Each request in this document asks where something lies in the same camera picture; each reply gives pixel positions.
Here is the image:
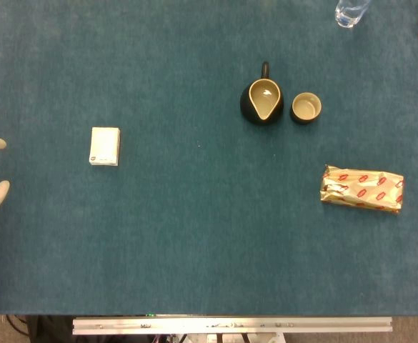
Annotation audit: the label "beige snack bag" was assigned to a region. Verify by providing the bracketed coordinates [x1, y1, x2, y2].
[319, 164, 405, 215]

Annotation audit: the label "black ceramic cup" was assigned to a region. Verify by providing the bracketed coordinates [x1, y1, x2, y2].
[289, 91, 323, 126]

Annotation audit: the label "small white box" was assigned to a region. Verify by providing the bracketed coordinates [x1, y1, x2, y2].
[89, 126, 121, 167]

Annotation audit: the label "blue felt table cover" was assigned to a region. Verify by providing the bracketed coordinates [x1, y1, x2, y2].
[0, 0, 418, 316]

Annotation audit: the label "black ceramic pitcher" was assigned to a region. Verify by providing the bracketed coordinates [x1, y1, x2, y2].
[239, 61, 285, 126]

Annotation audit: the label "clear plastic water bottle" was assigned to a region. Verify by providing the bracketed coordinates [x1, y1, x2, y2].
[334, 0, 372, 29]

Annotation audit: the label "black floor cables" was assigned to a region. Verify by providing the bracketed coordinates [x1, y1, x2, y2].
[4, 314, 30, 337]

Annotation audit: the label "aluminium profile rail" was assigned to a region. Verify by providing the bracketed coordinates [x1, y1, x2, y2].
[71, 316, 394, 336]

